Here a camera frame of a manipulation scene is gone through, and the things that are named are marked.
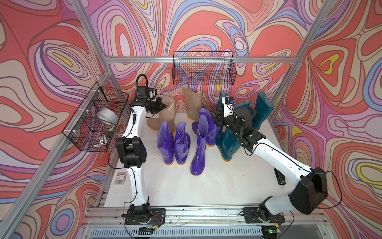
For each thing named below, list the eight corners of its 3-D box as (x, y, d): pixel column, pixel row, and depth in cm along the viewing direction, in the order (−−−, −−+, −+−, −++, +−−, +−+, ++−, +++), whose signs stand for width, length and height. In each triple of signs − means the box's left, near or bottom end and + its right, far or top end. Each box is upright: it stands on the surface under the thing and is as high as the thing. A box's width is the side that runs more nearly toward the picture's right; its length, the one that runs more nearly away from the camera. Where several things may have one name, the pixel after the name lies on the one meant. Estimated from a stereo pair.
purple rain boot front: (191, 175, 89) (191, 153, 69) (197, 139, 105) (197, 113, 85) (203, 176, 88) (206, 155, 68) (206, 140, 105) (209, 115, 85)
